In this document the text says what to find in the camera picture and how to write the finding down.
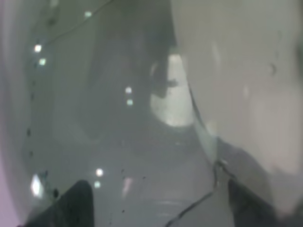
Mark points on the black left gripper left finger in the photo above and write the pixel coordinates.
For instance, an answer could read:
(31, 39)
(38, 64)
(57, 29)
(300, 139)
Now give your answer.
(74, 208)

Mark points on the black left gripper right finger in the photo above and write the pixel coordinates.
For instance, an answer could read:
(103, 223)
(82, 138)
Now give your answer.
(248, 209)

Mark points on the green transparent water bottle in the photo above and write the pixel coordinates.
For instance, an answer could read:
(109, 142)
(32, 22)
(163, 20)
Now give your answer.
(156, 103)

